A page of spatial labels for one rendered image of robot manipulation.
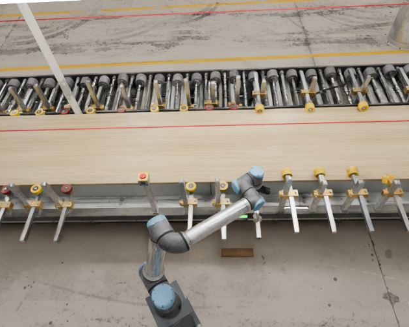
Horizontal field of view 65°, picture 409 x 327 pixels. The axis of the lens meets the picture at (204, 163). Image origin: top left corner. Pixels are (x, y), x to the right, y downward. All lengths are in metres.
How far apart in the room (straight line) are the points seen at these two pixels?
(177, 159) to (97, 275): 1.40
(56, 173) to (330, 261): 2.57
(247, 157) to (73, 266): 1.99
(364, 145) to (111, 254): 2.52
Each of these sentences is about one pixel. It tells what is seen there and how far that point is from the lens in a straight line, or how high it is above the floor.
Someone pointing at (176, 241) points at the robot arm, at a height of 1.42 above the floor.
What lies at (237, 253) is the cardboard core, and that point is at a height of 0.07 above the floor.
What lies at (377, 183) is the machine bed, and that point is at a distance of 2.99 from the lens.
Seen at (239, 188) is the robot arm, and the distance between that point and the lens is 1.98.
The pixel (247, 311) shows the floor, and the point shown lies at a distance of 3.12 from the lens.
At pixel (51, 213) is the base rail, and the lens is 3.00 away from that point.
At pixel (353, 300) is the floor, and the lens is 3.33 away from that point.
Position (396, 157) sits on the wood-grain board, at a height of 0.90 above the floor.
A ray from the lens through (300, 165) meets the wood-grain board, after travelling 2.71.
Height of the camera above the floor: 3.05
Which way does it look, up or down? 54 degrees down
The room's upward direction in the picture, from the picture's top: 5 degrees counter-clockwise
